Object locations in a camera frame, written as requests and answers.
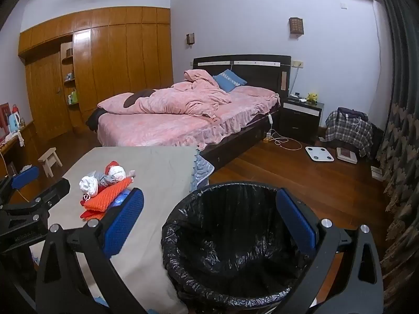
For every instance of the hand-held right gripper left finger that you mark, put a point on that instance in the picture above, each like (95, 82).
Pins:
(126, 222)

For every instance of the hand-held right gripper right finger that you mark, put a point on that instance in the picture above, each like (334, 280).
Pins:
(296, 222)

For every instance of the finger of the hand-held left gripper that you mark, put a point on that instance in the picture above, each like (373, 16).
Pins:
(24, 176)
(52, 193)

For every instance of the blue plastic bag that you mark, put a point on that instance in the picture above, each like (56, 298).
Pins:
(118, 199)

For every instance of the orange foam net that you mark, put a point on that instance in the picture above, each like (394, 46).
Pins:
(108, 196)

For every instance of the red cloth item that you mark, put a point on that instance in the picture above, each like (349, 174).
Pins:
(91, 215)

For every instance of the white plastic bag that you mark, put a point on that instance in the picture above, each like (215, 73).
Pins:
(89, 186)

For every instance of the grey cloth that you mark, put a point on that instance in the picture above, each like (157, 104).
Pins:
(103, 180)

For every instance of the trash bin with black bag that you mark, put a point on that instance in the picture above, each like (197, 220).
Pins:
(229, 235)

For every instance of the wooden side desk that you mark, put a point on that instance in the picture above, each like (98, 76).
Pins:
(23, 157)

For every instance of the wooden stool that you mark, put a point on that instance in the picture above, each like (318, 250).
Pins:
(49, 160)

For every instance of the blue white kettle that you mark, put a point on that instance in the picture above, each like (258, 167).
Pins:
(13, 123)

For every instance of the red bottle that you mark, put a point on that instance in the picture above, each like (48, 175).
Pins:
(15, 108)

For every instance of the white bathroom scale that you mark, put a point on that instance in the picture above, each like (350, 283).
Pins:
(319, 153)

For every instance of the white scale with dark centre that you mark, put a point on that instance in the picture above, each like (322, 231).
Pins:
(347, 155)

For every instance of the black cloth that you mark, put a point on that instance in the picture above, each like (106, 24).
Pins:
(95, 117)

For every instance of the white power strip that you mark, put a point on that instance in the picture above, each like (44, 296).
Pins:
(267, 137)

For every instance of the blue quilted cloth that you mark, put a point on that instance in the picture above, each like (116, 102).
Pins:
(201, 170)

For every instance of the green bottle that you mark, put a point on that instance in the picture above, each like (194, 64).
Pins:
(73, 97)

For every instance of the white flat box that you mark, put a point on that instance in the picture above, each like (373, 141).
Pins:
(376, 172)

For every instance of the pink bed sheet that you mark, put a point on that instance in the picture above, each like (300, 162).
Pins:
(157, 130)

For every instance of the dark nightstand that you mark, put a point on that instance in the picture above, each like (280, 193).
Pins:
(299, 124)

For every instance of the plaid cloth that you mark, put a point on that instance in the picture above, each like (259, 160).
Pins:
(343, 130)

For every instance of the dark backpack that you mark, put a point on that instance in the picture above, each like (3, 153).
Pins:
(350, 113)

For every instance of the yellow plush toy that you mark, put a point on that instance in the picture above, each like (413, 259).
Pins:
(312, 97)

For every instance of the pink duvet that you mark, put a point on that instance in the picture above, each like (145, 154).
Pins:
(170, 101)

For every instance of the pink pillow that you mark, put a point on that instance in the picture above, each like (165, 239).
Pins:
(255, 91)

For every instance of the wooden wardrobe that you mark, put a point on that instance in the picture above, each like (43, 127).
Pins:
(108, 65)

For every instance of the dark wooden bed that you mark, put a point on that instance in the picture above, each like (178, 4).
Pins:
(262, 72)

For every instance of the blue pillow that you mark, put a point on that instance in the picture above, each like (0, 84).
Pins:
(229, 80)

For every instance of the dark green patterned curtain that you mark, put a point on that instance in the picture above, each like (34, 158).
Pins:
(402, 104)

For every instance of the red picture frame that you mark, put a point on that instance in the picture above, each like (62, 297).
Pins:
(4, 114)

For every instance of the wall socket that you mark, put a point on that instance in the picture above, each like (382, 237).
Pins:
(297, 63)

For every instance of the brown wall lamp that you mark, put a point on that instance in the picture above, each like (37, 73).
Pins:
(190, 39)
(296, 26)

